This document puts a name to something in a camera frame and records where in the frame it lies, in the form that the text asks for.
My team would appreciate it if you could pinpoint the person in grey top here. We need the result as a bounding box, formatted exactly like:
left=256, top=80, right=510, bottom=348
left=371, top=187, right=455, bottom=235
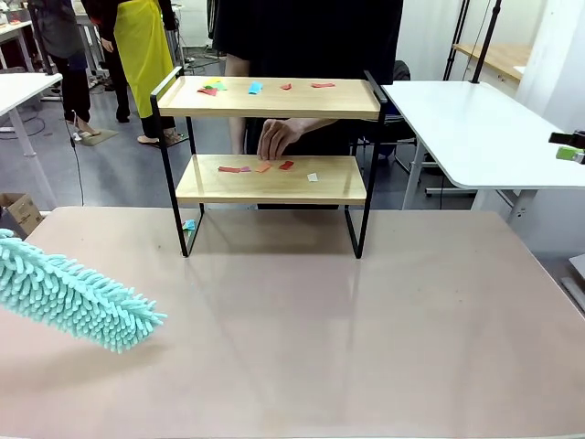
left=27, top=0, right=102, bottom=138

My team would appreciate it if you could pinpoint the person's left hand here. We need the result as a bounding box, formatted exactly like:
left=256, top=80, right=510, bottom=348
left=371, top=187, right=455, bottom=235
left=256, top=118, right=305, bottom=162

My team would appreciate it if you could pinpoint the wooden desk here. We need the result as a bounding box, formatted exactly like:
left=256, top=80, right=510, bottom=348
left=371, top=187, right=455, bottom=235
left=452, top=42, right=534, bottom=81

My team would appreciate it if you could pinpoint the large white table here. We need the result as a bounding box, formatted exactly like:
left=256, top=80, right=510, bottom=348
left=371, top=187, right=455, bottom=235
left=380, top=80, right=585, bottom=225

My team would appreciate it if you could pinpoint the grey metal rail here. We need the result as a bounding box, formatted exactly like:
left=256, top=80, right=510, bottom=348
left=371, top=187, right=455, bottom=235
left=560, top=276, right=585, bottom=317

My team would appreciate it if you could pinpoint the small white table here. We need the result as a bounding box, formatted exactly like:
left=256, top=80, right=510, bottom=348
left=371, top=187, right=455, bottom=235
left=0, top=71, right=64, bottom=208

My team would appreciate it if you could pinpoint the black tripod stand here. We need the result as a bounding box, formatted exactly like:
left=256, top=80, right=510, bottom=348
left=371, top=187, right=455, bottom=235
left=470, top=0, right=504, bottom=84
left=442, top=0, right=472, bottom=82

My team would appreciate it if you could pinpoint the cardboard box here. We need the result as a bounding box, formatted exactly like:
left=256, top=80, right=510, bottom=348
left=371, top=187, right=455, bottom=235
left=0, top=191, right=46, bottom=246

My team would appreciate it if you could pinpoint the person in black shirt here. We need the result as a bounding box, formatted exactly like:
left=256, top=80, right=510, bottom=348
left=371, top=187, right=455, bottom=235
left=212, top=0, right=404, bottom=211

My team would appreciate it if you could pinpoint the black office chair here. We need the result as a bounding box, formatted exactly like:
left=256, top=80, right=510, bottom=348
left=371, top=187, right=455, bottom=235
left=386, top=59, right=418, bottom=159

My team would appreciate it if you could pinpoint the two-tier wood metal shelf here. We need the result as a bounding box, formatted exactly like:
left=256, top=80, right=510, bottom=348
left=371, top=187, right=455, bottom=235
left=149, top=66, right=388, bottom=260

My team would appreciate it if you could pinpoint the person in yellow apron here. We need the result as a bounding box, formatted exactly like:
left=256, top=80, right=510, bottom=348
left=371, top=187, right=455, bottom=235
left=81, top=0, right=180, bottom=148

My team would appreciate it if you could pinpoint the grey floor mat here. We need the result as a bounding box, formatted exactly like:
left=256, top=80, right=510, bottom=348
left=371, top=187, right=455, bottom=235
left=75, top=129, right=119, bottom=147

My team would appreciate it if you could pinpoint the black floor cable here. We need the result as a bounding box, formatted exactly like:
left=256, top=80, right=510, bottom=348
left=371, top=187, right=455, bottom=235
left=67, top=109, right=86, bottom=207

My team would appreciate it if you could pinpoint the teal microfiber duster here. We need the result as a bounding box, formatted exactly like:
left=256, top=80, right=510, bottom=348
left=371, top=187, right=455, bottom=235
left=0, top=228, right=168, bottom=356

